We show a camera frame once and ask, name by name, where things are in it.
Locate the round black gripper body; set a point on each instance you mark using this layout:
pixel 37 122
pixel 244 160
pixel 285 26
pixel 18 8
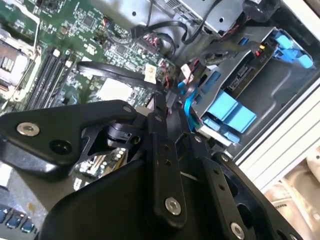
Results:
pixel 105 207

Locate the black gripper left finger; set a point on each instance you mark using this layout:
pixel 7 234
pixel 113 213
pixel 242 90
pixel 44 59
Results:
pixel 62 120

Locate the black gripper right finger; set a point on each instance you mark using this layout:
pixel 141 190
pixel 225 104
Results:
pixel 212 185

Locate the hard disk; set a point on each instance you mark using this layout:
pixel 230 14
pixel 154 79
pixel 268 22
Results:
pixel 225 107

